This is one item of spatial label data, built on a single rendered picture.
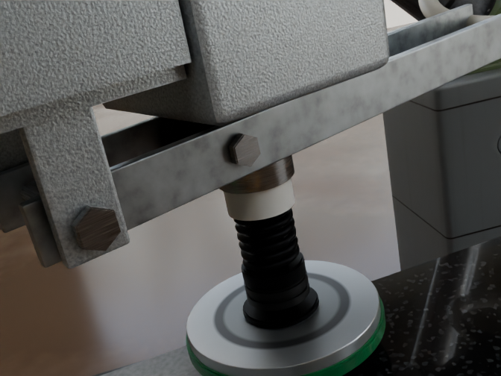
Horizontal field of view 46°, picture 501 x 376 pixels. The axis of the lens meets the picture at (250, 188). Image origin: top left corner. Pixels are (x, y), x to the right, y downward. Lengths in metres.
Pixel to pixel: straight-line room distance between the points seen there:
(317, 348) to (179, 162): 0.23
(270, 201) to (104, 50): 0.25
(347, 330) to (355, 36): 0.28
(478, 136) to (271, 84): 1.25
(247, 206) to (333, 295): 0.16
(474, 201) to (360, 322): 1.14
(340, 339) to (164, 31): 0.34
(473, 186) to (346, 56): 1.23
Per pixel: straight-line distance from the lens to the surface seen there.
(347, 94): 0.59
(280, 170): 0.57
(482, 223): 1.77
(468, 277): 0.80
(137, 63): 0.42
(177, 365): 0.72
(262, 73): 0.46
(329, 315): 0.64
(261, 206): 0.58
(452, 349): 0.68
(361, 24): 0.53
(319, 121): 0.57
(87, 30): 0.40
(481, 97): 1.66
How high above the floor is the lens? 1.21
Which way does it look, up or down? 20 degrees down
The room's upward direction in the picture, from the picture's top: 11 degrees counter-clockwise
